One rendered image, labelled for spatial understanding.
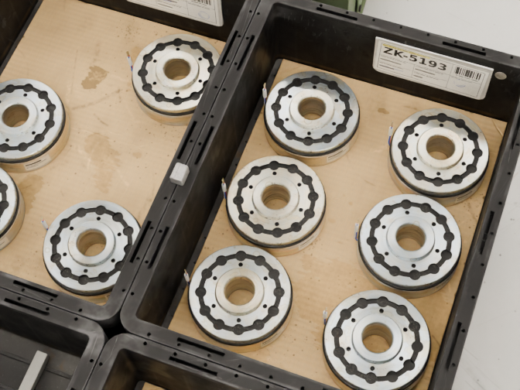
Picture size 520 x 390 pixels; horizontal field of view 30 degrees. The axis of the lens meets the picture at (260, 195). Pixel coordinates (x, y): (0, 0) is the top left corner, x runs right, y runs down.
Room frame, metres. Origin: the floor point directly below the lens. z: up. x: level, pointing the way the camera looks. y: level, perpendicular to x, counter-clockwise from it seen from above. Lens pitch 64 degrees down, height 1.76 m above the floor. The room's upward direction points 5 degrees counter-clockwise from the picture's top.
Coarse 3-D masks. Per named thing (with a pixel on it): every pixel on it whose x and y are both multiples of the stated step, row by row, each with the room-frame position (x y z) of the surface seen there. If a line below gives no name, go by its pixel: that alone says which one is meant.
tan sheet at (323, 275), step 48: (384, 96) 0.57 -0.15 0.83; (384, 144) 0.50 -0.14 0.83; (336, 192) 0.45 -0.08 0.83; (384, 192) 0.45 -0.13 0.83; (480, 192) 0.44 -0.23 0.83; (336, 240) 0.40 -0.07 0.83; (336, 288) 0.34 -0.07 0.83; (192, 336) 0.31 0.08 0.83; (288, 336) 0.30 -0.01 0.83; (432, 336) 0.29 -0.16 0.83; (336, 384) 0.25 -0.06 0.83
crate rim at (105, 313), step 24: (240, 24) 0.61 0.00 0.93; (216, 72) 0.55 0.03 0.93; (216, 96) 0.52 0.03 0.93; (192, 120) 0.50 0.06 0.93; (192, 144) 0.47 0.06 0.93; (168, 168) 0.45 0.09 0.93; (168, 192) 0.42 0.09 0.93; (144, 240) 0.37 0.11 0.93; (24, 288) 0.34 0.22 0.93; (48, 288) 0.33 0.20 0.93; (120, 288) 0.33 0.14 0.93; (72, 312) 0.31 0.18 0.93; (96, 312) 0.31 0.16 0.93; (120, 312) 0.31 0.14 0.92
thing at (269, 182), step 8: (272, 176) 0.46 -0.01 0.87; (280, 176) 0.46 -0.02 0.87; (264, 184) 0.45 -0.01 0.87; (272, 184) 0.45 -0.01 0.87; (280, 184) 0.45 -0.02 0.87; (288, 184) 0.45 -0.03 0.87; (256, 192) 0.44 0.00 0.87; (288, 192) 0.44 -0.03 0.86; (296, 192) 0.44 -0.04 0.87; (256, 200) 0.43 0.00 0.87; (296, 200) 0.43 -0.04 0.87; (256, 208) 0.43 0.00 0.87; (264, 208) 0.42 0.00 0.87; (288, 208) 0.42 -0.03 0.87; (296, 208) 0.42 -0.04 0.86; (264, 216) 0.42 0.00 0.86; (272, 216) 0.41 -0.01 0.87; (280, 216) 0.41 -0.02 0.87; (288, 216) 0.42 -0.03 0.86
